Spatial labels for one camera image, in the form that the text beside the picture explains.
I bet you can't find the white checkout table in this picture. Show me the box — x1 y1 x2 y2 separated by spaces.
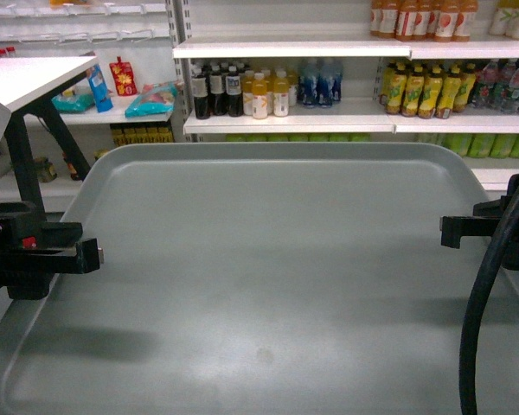
0 55 98 216

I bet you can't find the orange tea bottle back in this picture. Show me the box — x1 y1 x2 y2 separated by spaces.
379 0 400 38

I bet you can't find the orange tea bottle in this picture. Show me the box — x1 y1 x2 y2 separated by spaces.
379 0 400 38
395 0 418 42

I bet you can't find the white shelf board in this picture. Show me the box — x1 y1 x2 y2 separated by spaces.
173 37 412 59
183 99 395 135

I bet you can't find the orange tea bottle front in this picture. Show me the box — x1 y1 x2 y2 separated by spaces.
395 0 418 42

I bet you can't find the white upper shelf board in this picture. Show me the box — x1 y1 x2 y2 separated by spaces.
173 37 412 59

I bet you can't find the red lid sauce jar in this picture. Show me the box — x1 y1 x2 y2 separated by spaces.
62 152 82 182

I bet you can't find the dark tea bottle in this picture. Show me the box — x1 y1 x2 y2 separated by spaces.
225 65 244 117
191 67 210 120
209 65 227 116

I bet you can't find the grey rectangular serving tray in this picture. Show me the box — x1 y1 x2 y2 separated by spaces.
0 141 519 415

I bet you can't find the orange juice bottle back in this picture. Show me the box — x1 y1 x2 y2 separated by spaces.
242 70 254 116

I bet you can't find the blue snack packet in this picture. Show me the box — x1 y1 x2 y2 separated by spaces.
86 64 113 113

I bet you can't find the dark tea bottle right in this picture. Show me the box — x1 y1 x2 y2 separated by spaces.
225 65 244 117

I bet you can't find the dark tea bottle middle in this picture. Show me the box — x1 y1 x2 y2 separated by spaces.
209 65 227 116

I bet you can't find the orange juice bottle front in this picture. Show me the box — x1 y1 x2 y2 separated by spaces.
252 72 268 119

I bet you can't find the yellow juice bottle right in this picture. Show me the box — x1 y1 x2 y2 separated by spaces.
273 70 290 117

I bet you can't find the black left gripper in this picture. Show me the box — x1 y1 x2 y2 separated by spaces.
0 201 104 300

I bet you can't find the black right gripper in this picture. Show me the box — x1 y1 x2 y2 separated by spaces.
439 174 519 271

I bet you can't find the slotted shelf upright post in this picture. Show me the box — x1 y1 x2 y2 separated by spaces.
165 0 198 143

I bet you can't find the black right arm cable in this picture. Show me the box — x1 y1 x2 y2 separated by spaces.
458 157 519 415

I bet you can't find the yellow lemon tea bottle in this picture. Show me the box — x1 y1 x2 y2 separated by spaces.
435 65 462 119

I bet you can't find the blue drink bottle right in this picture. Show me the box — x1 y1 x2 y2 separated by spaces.
317 58 343 108

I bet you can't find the red lid jar left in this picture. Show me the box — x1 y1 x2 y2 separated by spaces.
34 156 57 183

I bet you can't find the dark tea bottle left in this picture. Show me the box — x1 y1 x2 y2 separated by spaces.
191 67 210 120

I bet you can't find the orange juice bottle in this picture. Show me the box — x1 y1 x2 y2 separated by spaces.
252 72 268 119
242 70 254 116

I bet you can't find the white middle shelf board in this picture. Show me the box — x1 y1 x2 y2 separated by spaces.
183 99 395 135

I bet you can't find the teal tissue pack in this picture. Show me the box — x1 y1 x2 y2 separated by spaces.
125 82 178 118

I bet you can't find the red snack pouch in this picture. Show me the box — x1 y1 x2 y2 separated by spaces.
109 56 138 97

